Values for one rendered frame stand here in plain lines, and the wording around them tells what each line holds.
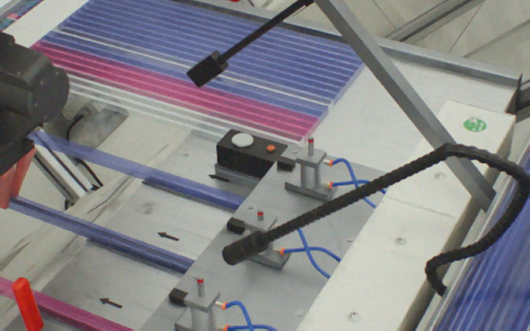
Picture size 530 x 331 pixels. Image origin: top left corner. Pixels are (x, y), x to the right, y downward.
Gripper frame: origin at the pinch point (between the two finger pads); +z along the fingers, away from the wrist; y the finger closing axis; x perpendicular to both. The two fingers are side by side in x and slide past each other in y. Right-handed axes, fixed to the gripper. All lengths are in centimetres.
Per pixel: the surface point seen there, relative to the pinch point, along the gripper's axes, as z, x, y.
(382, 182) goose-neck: -27, -48, -10
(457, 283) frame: -14, -53, -5
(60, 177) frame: 47, 37, 50
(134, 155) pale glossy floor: 76, 52, 92
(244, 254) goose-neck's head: -15.6, -36.7, -10.4
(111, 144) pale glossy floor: 72, 56, 89
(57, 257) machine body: 30.9, 12.5, 19.3
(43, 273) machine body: 30.0, 11.4, 14.8
